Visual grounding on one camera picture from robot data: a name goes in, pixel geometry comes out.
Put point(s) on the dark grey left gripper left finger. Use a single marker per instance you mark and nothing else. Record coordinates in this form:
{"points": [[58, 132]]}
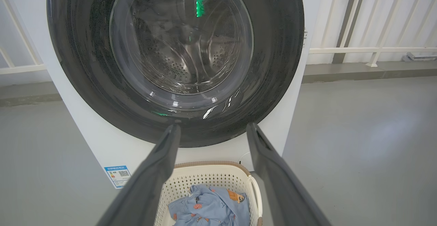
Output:
{"points": [[146, 178]]}

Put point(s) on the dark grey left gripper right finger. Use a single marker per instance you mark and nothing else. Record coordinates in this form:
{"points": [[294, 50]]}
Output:
{"points": [[280, 185]]}

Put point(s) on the blue cartoon print garment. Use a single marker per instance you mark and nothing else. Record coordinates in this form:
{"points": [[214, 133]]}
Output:
{"points": [[211, 205]]}

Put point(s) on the black round glass washer door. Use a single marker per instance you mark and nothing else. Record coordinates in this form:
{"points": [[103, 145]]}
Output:
{"points": [[82, 48]]}

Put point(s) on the cream perforated laundry basket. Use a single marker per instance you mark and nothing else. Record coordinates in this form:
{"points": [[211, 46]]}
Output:
{"points": [[205, 174]]}

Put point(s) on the white front-load washing machine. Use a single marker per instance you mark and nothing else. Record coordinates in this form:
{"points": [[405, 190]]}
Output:
{"points": [[88, 133]]}

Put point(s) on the blue energy label sticker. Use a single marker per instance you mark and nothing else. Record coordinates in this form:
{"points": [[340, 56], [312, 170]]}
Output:
{"points": [[117, 175]]}

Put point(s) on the white metal railing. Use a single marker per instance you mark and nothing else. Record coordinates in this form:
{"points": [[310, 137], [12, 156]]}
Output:
{"points": [[375, 50], [20, 68]]}

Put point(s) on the grey floor bracket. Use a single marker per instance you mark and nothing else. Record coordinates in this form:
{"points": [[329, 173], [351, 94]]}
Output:
{"points": [[420, 56]]}

